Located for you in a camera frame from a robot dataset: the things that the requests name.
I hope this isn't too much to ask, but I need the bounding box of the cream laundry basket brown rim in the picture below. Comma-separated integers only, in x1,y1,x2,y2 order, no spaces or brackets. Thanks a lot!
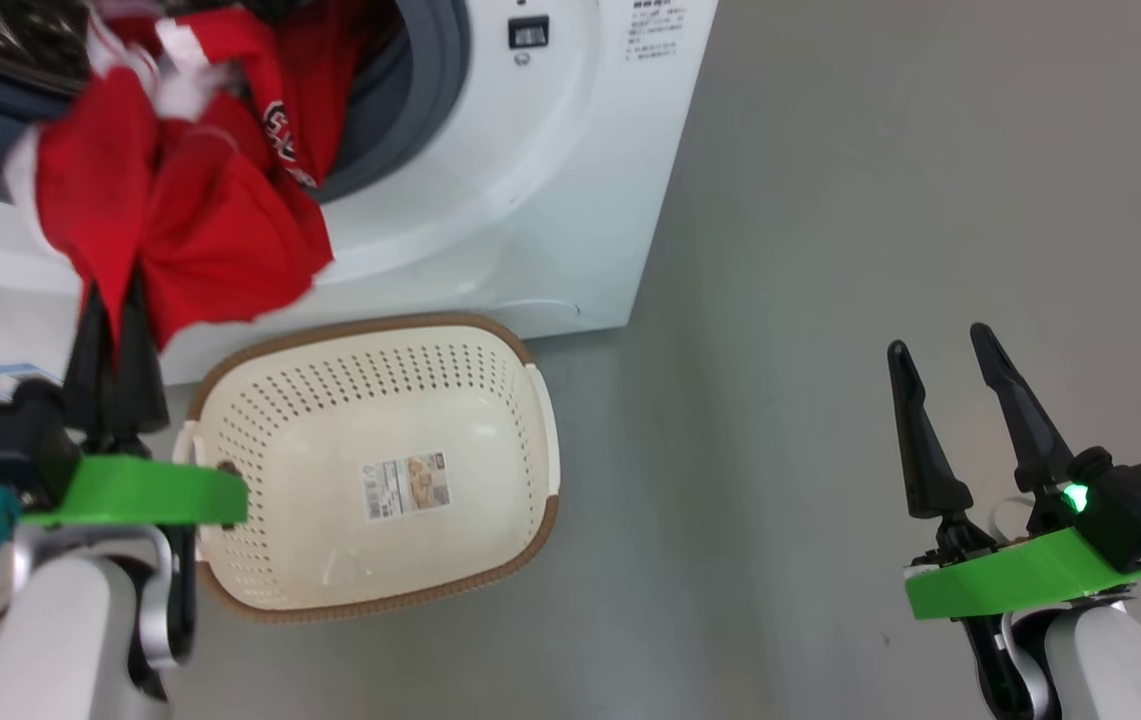
173,312,561,625

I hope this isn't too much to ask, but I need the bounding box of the white washing machine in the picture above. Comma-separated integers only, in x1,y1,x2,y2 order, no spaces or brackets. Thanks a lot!
0,0,721,389

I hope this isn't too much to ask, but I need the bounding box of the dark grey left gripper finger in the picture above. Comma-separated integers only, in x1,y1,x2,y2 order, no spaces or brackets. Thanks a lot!
63,285,121,441
120,270,171,439

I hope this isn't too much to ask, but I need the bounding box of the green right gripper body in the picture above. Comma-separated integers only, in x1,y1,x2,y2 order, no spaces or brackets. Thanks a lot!
905,515,1141,621

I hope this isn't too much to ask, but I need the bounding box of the blue energy label sticker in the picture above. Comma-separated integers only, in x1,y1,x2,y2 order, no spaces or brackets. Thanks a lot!
0,362,63,403

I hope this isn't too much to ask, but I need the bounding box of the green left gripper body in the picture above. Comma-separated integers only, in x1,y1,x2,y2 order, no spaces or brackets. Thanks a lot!
20,432,249,528

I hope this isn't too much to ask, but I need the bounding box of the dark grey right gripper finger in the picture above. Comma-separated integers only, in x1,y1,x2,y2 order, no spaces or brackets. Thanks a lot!
887,340,974,519
970,322,1074,493

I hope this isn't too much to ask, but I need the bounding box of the round filter cover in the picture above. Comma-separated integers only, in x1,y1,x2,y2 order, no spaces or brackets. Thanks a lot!
490,298,583,323

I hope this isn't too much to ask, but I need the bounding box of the paper basket label sticker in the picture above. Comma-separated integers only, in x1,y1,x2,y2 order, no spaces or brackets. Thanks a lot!
362,452,452,522

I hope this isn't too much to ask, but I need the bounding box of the red and white garment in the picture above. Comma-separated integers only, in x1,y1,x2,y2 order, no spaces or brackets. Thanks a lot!
5,0,401,353

